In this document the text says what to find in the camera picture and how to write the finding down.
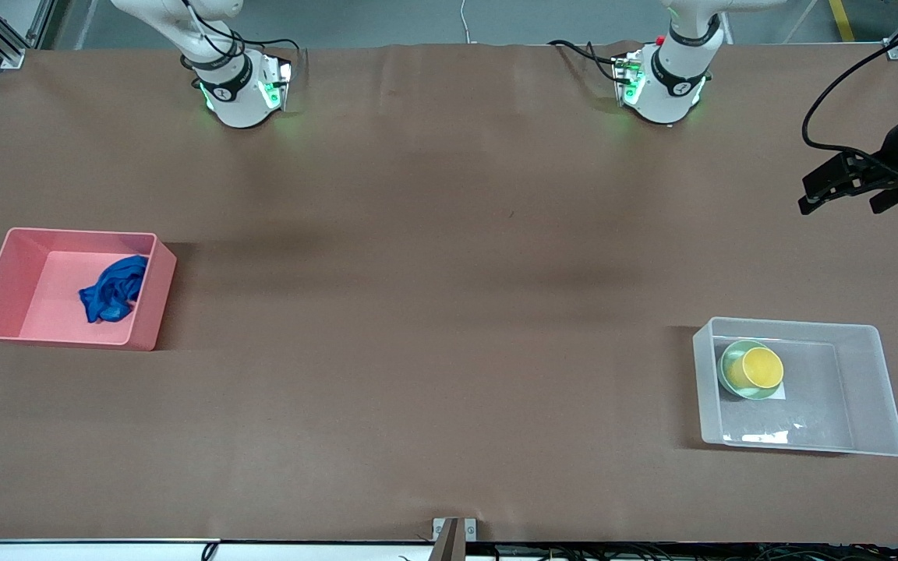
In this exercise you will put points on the white table edge rail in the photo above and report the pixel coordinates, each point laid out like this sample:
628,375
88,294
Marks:
67,551

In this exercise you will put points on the brown table cover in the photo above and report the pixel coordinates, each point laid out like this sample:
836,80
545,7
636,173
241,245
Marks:
418,351

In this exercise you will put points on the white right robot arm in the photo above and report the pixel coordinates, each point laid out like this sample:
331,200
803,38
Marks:
238,101

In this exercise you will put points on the clear plastic storage box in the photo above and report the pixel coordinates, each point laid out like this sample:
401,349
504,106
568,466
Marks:
870,436

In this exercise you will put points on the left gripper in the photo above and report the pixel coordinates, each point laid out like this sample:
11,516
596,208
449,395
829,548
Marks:
892,158

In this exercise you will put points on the blue cloth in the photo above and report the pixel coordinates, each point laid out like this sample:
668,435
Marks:
110,292

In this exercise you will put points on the mint green bowl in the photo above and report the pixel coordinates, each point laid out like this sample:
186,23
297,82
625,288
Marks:
753,394

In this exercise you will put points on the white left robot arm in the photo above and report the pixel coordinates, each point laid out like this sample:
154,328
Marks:
667,86

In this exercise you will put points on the yellow plastic cup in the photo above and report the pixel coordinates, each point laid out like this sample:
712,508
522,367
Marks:
763,368

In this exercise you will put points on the metal table edge bracket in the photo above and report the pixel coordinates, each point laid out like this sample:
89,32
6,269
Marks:
453,538

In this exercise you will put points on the pink plastic bin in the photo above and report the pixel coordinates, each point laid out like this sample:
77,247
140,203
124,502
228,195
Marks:
12,296

